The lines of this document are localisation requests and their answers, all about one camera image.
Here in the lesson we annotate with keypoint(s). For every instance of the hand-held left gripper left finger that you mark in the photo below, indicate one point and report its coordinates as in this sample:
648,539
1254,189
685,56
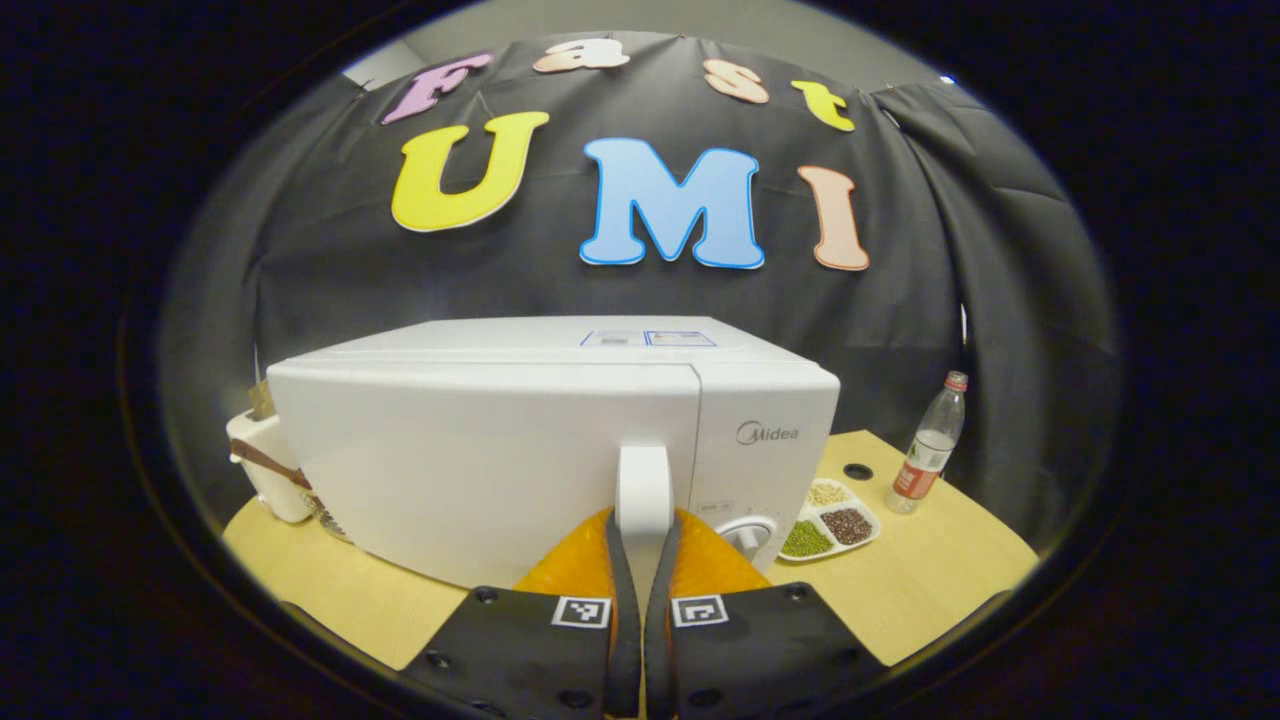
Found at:
622,620

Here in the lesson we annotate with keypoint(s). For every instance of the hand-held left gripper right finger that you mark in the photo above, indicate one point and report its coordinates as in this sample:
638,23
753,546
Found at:
660,620

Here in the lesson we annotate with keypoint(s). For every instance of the white microwave oven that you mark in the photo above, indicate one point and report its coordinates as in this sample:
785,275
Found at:
450,450

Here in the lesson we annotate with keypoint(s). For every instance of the white divided dish of beans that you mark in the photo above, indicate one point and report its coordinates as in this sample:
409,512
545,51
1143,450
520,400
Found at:
830,525

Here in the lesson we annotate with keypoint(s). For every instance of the clear plastic bottle red label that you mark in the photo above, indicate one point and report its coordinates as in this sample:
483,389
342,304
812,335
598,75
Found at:
928,450

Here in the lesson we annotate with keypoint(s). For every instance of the white toaster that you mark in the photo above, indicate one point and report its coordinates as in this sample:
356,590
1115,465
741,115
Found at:
265,470

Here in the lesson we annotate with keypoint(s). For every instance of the black backdrop cloth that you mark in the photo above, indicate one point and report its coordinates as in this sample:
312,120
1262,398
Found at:
900,300

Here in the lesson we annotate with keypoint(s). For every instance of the brown bread slice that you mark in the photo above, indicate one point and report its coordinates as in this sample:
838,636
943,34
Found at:
262,400

